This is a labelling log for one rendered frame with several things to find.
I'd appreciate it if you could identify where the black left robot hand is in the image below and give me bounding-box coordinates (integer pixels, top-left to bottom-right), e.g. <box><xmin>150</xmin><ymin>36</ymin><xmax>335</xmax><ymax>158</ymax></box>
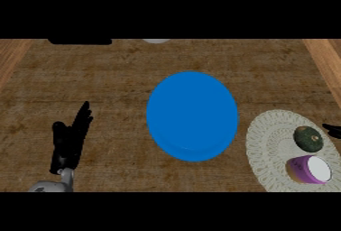
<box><xmin>47</xmin><ymin>100</ymin><xmax>94</xmax><ymax>176</ymax></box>

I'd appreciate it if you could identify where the blue plate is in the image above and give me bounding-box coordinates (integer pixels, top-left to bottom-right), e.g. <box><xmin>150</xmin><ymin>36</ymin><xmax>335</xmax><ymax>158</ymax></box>
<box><xmin>144</xmin><ymin>70</ymin><xmax>239</xmax><ymax>163</ymax></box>

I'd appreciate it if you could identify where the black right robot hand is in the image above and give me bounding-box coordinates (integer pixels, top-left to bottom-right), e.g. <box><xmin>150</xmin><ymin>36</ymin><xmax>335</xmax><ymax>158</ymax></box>
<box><xmin>320</xmin><ymin>123</ymin><xmax>341</xmax><ymax>140</ymax></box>

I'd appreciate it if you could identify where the dark green avocado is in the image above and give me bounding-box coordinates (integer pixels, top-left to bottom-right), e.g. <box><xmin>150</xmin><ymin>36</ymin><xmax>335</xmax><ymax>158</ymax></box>
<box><xmin>292</xmin><ymin>125</ymin><xmax>325</xmax><ymax>153</ymax></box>

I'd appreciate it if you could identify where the pale grey round object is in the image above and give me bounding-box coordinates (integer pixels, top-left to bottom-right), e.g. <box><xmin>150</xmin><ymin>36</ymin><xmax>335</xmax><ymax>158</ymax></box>
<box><xmin>142</xmin><ymin>38</ymin><xmax>171</xmax><ymax>45</ymax></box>

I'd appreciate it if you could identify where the white woven placemat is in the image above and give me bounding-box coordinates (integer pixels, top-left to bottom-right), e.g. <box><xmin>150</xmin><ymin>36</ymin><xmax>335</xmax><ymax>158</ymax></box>
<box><xmin>245</xmin><ymin>109</ymin><xmax>341</xmax><ymax>193</ymax></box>

